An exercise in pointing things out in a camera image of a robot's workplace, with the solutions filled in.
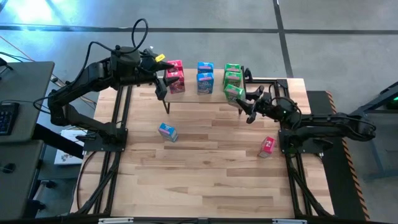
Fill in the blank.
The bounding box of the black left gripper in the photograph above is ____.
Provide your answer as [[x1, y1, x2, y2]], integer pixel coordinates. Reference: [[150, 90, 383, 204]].
[[136, 49, 180, 88]]

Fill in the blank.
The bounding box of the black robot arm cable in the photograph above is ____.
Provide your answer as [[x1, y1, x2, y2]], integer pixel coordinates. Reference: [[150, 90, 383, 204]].
[[269, 83, 302, 128], [73, 17, 149, 80]]

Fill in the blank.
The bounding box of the grey desk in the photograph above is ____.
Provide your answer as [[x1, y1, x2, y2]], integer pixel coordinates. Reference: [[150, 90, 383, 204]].
[[0, 60, 55, 144], [0, 139, 45, 221]]

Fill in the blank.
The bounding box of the black metal rig frame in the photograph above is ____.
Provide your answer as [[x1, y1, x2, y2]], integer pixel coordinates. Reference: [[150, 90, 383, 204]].
[[70, 76, 335, 218]]

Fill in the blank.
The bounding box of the grey metal stand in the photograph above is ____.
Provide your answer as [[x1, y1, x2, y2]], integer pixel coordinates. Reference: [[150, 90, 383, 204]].
[[351, 81, 398, 182]]

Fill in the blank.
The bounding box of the red Froot Loops cereal box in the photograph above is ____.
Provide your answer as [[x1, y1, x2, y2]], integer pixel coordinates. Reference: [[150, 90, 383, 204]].
[[166, 70, 187, 95], [257, 136, 277, 159], [166, 59, 184, 73]]

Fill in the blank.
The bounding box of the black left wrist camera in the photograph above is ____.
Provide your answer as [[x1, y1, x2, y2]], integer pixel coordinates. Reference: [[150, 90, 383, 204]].
[[154, 80, 169, 101]]

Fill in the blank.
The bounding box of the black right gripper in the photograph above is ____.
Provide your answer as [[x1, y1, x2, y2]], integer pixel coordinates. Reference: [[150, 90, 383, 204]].
[[236, 85, 301, 126]]

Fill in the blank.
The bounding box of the black keyboard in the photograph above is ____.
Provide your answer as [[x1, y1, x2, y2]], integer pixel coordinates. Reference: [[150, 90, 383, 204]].
[[0, 101, 20, 136]]

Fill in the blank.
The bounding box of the green Apple Jacks cereal box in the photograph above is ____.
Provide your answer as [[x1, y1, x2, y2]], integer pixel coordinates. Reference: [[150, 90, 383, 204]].
[[223, 83, 246, 109], [223, 70, 243, 88], [224, 63, 243, 74]]

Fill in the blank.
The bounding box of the white printed box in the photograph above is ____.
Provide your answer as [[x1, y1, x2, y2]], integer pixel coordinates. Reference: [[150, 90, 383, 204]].
[[53, 129, 91, 166]]

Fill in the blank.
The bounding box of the black desk support beam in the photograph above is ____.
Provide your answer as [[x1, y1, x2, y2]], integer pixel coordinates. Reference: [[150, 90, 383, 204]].
[[32, 123, 86, 160]]

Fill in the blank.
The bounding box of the black computer mouse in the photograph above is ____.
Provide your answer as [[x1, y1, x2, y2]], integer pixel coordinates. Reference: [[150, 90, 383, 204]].
[[2, 162, 17, 174]]

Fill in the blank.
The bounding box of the black hazard striped floor mat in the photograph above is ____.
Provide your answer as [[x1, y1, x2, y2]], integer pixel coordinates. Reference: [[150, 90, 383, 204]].
[[306, 90, 371, 222]]

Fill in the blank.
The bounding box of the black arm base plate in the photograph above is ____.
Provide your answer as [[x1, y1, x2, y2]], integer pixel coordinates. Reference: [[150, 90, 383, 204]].
[[83, 128, 129, 153], [278, 129, 325, 154]]

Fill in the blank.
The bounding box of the white bracket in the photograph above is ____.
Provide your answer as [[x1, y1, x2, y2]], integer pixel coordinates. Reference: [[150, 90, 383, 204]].
[[98, 217, 134, 224], [272, 218, 308, 224]]

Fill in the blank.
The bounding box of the blue Rice Krispies cereal box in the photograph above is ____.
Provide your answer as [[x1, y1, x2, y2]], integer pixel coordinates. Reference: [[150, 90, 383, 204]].
[[196, 72, 215, 95], [158, 122, 179, 143], [197, 61, 215, 74]]

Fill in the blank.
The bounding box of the green lit device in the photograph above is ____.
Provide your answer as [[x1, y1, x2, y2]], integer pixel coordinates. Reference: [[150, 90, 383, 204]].
[[385, 95, 398, 110]]

